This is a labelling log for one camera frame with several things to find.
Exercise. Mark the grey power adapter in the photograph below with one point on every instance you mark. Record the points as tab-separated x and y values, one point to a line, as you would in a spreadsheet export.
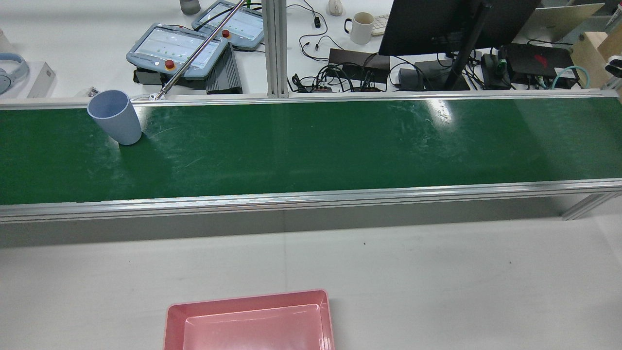
410	78

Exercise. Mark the black docking adapter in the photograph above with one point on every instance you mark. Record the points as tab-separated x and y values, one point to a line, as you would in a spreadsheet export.
491	68

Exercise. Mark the white computer mouse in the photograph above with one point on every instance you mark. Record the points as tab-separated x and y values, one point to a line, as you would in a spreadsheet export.
335	7

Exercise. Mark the light blue headphones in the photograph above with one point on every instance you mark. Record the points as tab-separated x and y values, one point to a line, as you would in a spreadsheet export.
4	82

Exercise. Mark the wooden box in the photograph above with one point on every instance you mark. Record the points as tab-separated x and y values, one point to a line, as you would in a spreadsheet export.
590	56

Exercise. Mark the small white black object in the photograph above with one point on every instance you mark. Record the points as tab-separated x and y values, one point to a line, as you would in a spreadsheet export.
614	63

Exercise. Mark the dark grey finned box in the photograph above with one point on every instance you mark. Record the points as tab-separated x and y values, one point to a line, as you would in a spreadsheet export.
224	73

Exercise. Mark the dark brown flat box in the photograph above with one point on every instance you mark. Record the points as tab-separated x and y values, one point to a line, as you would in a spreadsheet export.
350	59

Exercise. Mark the white cardboard box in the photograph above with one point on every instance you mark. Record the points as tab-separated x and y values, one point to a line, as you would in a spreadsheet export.
41	80

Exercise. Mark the black mini computer red logo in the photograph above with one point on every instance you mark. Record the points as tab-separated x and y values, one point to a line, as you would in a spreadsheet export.
520	56

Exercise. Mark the pile of small screws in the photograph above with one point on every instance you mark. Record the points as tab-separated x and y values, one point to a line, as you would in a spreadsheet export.
86	90

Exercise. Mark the black monitor with stand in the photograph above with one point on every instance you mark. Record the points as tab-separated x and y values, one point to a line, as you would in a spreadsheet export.
427	24

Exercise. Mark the dark metal box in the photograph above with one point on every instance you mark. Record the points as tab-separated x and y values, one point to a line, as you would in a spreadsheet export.
146	77

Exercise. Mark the green belt conveyor aluminium frame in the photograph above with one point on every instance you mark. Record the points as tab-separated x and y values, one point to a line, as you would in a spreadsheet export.
291	146

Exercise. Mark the usb hub with plugs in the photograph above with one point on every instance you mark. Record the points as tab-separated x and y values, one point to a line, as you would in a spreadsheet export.
318	89
368	89

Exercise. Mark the silver laptop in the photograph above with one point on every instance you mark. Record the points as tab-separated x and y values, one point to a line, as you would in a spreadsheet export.
559	22

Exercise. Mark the aluminium profile post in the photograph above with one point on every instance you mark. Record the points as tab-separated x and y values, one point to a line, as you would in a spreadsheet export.
274	48

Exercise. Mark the light blue plastic cup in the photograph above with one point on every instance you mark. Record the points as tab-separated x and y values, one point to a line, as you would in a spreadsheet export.
119	124

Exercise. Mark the grey blue teach pendant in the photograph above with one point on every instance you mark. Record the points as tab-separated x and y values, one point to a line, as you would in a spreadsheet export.
160	46
243	26

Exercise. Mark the grey bottle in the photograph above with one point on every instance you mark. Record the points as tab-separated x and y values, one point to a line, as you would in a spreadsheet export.
189	6

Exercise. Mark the pink plastic box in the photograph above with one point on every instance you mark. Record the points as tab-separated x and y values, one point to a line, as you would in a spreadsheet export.
252	325

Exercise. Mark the white keyboard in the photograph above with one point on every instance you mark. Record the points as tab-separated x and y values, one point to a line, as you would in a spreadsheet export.
381	25

